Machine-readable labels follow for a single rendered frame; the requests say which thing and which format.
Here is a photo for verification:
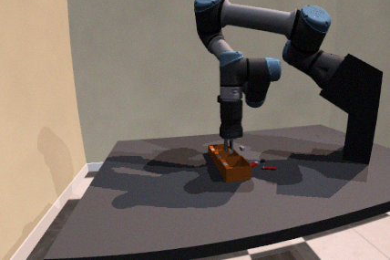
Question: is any red usb stick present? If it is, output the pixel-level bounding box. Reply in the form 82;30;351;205
250;161;258;168

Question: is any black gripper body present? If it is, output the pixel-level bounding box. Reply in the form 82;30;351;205
217;87;243;139

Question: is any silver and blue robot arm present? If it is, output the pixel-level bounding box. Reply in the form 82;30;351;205
194;0;344;108

